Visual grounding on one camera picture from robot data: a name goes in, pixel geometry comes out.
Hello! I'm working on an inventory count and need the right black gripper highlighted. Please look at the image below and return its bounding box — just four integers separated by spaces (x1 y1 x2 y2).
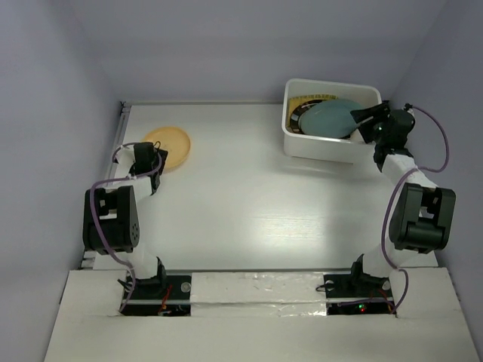
351 102 392 145

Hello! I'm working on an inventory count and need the teal round plate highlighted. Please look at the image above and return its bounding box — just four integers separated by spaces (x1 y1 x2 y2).
299 99 362 139

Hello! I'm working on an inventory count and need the yellow round plate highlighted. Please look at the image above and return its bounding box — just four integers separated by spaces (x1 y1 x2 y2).
142 126 191 171

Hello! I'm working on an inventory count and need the dark round patterned plate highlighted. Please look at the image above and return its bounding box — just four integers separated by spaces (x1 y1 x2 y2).
288 99 325 134

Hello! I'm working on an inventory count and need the yellow woven bamboo tray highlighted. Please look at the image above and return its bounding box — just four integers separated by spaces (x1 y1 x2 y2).
288 94 338 111

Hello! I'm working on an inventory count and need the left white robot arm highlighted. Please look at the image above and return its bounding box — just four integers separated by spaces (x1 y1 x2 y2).
82 142 168 299

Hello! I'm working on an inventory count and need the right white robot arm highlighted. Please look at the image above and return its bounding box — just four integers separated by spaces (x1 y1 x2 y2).
344 103 457 296

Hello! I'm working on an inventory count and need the white plastic bin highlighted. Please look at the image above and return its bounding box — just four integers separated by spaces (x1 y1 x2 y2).
281 78 382 164

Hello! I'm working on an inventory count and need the silver foil taped panel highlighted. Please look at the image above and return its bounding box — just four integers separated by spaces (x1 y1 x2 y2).
189 272 327 318

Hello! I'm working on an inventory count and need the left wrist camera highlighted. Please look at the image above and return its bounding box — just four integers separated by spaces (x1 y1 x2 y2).
112 145 135 166

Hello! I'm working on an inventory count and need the aluminium frame rail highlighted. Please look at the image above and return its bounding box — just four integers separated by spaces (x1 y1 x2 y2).
77 100 132 269

